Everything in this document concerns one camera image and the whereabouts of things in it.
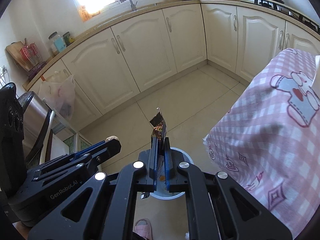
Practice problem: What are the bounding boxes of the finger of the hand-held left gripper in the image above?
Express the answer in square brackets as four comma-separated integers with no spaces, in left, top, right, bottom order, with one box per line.
[33,139,122,181]
[40,141,109,167]

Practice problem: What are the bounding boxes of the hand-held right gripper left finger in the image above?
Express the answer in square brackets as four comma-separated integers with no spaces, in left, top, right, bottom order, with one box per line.
[27,137,159,240]

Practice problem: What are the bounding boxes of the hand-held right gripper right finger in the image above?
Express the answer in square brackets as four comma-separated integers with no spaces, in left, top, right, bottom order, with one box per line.
[162,137,293,240]

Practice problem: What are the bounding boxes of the blue waste bin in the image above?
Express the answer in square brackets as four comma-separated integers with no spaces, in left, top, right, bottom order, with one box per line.
[140,147,193,200]

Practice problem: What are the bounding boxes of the dark printed snack wrapper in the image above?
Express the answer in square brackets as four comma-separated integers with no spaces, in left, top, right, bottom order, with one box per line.
[149,107,167,145]

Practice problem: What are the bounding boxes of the pink slipper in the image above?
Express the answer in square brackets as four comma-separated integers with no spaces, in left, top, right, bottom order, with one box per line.
[134,218,153,240]

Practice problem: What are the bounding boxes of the hanging clear plastic bag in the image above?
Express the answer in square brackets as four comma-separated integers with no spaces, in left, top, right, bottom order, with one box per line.
[38,74,76,121]

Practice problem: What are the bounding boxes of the stainless steel electric cooker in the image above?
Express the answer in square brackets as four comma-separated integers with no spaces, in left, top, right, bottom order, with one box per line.
[16,91,55,162]

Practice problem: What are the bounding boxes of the pink checked tablecloth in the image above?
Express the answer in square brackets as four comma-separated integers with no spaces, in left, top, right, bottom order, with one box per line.
[203,48,320,238]

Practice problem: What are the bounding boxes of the cream lower kitchen cabinets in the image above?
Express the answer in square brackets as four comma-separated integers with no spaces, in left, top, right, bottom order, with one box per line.
[25,1,320,135]

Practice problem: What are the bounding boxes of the small dark jar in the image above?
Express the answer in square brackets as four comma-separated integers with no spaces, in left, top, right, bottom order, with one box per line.
[62,32,73,46]

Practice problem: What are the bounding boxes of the red utensil rack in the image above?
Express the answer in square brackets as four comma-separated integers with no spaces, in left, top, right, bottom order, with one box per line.
[20,38,47,74]

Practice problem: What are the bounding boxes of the wooden cutting board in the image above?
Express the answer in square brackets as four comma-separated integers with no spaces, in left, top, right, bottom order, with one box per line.
[6,41,47,72]

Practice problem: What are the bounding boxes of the orange bottle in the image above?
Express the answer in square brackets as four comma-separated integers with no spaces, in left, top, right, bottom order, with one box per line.
[79,5,91,22]

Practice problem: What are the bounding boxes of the beige kitchen countertop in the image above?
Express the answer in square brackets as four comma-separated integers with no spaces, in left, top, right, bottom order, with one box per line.
[6,0,320,90]

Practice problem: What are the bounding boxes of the black gas stove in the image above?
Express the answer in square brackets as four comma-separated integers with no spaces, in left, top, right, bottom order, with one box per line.
[241,0,320,30]

